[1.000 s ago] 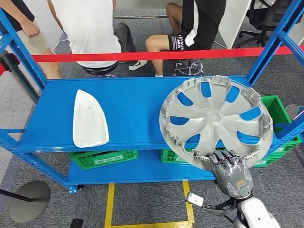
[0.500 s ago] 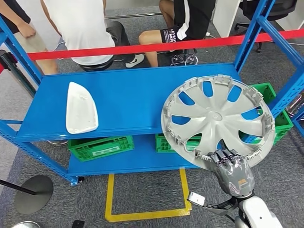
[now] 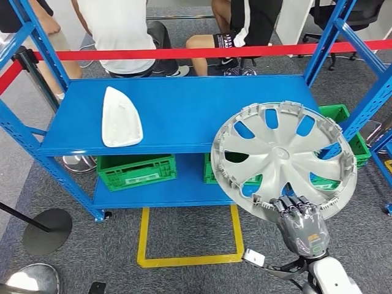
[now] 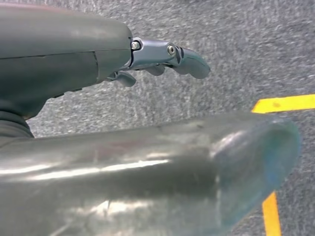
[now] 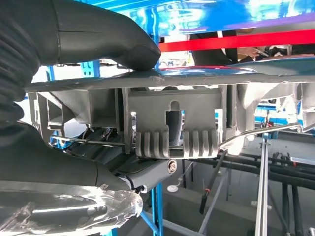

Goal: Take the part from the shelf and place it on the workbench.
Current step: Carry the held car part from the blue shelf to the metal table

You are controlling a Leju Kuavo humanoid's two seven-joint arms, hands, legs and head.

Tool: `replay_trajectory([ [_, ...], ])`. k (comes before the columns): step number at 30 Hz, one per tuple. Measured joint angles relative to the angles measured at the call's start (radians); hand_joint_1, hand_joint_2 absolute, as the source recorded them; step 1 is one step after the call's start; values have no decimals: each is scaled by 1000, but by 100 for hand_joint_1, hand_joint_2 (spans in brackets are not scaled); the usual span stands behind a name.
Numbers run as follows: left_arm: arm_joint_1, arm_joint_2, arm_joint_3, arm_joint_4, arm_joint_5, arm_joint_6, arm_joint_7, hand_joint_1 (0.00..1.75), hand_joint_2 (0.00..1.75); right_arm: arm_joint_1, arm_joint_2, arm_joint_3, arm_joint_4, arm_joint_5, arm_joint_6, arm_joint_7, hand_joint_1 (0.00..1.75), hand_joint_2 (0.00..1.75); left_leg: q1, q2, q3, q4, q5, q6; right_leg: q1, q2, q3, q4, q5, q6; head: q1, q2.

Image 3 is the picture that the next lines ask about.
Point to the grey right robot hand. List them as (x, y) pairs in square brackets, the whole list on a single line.
[(306, 231)]

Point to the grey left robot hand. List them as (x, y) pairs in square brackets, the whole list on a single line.
[(97, 289)]

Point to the grey plastic wheel hubcap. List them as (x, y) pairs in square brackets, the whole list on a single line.
[(282, 156)]

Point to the white mirror cover part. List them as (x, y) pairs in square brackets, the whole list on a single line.
[(121, 121)]

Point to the blue metal shelf rack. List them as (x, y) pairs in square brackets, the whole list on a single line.
[(183, 109)]

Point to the green plastic crate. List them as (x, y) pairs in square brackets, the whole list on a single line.
[(361, 148), (137, 174), (209, 172)]

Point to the dark stanchion with chrome base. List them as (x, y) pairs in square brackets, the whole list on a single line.
[(79, 164)]

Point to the chrome round base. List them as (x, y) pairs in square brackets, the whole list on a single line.
[(376, 134)]

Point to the black stool with chrome base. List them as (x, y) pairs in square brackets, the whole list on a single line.
[(240, 69)]

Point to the person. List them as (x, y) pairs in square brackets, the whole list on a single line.
[(260, 20), (50, 25), (122, 32)]

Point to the black office chair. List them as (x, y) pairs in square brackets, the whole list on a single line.
[(367, 12)]

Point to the long red barrier belt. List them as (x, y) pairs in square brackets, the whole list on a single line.
[(183, 52)]

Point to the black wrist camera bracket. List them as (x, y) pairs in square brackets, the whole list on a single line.
[(285, 270)]

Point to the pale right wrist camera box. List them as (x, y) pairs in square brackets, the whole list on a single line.
[(253, 257)]

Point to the black stanchion post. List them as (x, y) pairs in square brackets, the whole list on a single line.
[(49, 233)]

